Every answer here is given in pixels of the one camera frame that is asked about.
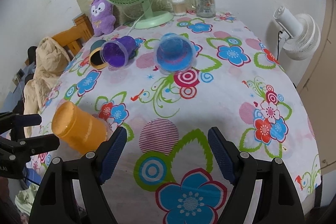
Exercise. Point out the cotton swab container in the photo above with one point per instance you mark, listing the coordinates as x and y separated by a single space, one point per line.
179 7

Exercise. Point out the purple plush bunny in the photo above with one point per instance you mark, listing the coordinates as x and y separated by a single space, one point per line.
102 17

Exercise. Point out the beige puffer jacket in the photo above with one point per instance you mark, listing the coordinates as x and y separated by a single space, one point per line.
37 90

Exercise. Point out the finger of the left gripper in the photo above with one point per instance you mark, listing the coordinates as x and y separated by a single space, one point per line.
10 120
34 145

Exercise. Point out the wooden chair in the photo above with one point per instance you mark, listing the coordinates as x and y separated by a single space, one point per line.
76 32

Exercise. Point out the teal cup with yellow rim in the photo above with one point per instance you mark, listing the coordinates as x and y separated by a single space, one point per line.
95 58

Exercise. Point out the purple plastic cup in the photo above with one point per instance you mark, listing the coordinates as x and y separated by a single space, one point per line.
117 52

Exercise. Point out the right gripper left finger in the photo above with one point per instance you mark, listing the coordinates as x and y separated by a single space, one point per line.
70 191

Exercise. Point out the blue plastic cup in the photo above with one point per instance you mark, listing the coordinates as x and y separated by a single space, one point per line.
174 53

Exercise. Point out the floral tablecloth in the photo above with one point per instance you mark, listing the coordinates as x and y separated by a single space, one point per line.
167 172

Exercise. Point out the orange plastic cup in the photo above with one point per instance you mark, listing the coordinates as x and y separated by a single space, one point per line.
80 130

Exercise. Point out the white clip fan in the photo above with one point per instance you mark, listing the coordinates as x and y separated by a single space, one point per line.
300 35

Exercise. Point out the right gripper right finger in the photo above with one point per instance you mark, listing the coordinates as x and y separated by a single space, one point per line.
278 200

